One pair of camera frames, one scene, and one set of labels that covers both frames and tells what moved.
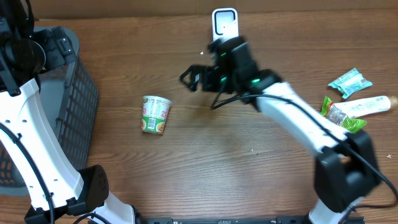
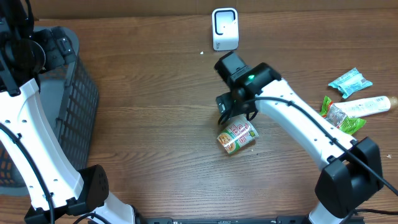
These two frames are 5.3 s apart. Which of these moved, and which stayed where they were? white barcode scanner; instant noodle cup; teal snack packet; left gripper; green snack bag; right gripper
Moved: instant noodle cup; right gripper
Stayed: teal snack packet; left gripper; green snack bag; white barcode scanner
